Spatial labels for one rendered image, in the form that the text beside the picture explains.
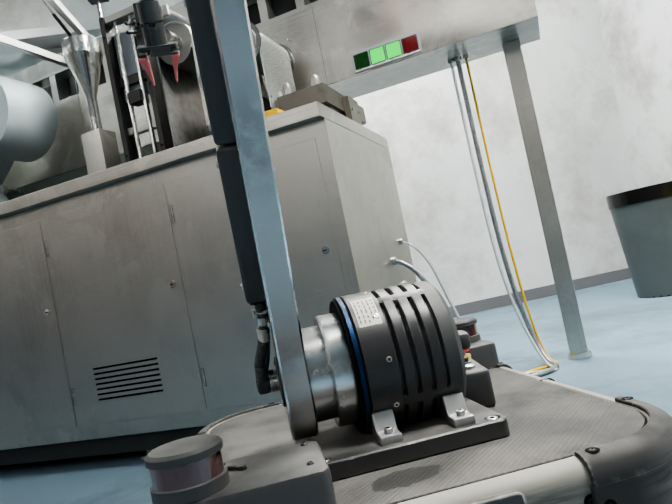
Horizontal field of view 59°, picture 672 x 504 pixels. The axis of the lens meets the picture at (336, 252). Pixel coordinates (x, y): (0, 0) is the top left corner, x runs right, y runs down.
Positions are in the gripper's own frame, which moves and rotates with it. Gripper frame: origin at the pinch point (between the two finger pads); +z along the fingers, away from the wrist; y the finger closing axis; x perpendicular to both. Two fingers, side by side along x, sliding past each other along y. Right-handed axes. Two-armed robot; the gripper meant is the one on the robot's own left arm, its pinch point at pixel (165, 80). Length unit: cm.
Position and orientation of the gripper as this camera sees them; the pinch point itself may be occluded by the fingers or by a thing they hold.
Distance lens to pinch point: 170.4
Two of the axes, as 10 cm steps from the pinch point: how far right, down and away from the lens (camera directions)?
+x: 2.2, 4.2, -8.8
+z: 1.0, 8.9, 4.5
